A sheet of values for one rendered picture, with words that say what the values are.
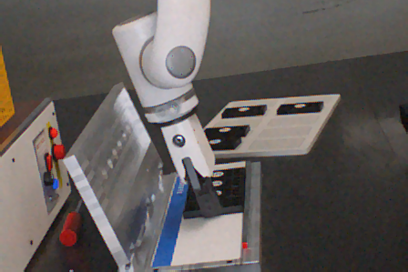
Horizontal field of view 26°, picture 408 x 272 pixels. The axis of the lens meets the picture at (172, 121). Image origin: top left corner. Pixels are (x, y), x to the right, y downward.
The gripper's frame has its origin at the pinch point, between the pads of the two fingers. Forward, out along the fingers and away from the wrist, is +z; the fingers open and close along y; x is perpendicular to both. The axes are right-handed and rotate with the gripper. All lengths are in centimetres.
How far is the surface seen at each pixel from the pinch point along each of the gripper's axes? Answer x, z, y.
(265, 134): -7.5, 5.4, 47.0
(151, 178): 10.4, -3.2, 12.6
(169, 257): 5.9, 1.5, -13.7
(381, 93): -33, 12, 72
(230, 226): -2.5, 3.3, -4.5
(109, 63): 61, 5, 228
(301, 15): -20, 14, 229
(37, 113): 25.4, -20.5, 14.9
